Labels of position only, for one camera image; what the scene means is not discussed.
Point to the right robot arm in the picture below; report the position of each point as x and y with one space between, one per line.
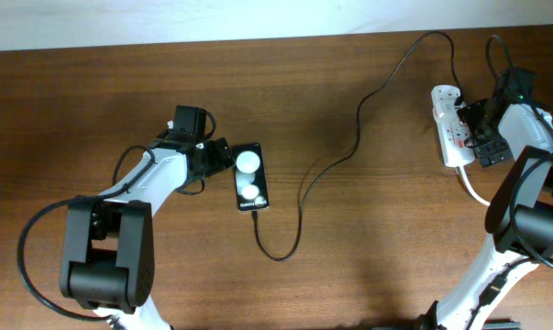
519 218

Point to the white USB charger plug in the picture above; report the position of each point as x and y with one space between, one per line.
444 99

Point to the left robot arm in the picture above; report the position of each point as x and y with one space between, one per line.
108 263

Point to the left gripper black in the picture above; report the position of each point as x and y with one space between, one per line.
218 159

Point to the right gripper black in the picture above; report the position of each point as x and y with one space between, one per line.
486 150

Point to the white power strip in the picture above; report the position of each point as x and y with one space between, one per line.
452 138

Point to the black smartphone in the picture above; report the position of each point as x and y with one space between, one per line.
250 177

